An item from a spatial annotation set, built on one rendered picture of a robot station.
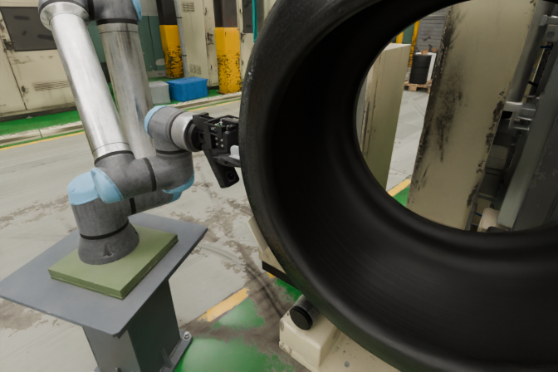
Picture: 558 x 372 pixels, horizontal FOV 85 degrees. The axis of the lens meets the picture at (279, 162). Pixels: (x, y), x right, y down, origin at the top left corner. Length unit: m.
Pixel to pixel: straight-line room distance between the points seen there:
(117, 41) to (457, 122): 0.94
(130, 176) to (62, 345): 1.25
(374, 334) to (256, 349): 1.19
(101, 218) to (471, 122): 1.03
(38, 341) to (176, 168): 1.36
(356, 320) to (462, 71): 0.48
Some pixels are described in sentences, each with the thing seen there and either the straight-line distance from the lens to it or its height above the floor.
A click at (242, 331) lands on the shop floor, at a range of 1.70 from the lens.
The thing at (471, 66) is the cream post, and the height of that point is 1.29.
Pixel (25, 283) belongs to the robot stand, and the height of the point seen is 0.60.
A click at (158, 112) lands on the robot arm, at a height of 1.16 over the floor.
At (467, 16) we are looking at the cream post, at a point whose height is 1.37.
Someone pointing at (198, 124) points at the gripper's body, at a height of 1.16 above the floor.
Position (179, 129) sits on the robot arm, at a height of 1.14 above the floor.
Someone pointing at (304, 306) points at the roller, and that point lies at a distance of 0.58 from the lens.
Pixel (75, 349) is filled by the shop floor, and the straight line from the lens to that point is 1.88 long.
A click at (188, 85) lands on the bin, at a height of 0.26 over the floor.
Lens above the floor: 1.37
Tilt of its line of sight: 25 degrees down
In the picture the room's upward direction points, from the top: straight up
